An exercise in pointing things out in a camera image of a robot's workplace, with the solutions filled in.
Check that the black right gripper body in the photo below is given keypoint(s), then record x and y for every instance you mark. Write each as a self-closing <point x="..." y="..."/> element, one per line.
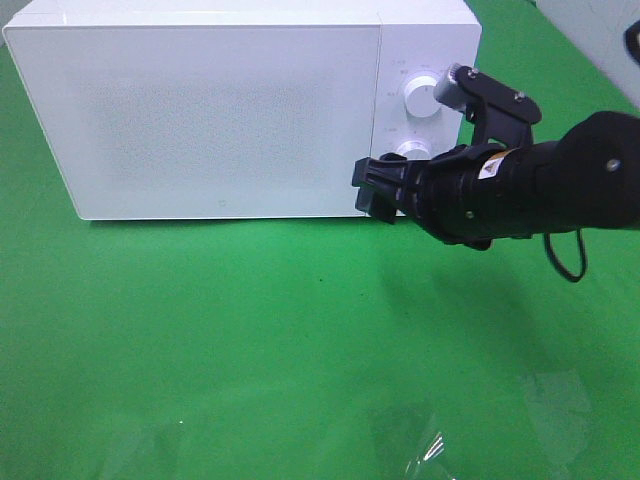
<point x="440" y="205"/>

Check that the white wall panel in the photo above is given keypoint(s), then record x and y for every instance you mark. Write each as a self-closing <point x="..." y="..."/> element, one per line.
<point x="597" y="28"/>

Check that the white round knob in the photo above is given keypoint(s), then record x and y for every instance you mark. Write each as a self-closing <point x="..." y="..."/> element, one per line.
<point x="414" y="149"/>
<point x="418" y="94"/>

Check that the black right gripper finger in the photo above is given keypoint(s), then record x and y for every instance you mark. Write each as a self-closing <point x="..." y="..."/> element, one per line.
<point x="383" y="174"/>
<point x="382" y="206"/>

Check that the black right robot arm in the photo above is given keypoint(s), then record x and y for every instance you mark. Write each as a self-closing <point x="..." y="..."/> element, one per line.
<point x="473" y="195"/>

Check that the white microwave oven body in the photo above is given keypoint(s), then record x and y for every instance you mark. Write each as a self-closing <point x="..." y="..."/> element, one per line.
<point x="414" y="37"/>

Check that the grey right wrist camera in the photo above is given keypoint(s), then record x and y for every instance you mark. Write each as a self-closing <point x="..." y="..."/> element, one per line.
<point x="497" y="112"/>

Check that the white microwave door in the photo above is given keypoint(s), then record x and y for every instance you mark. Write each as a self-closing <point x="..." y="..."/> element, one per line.
<point x="199" y="123"/>

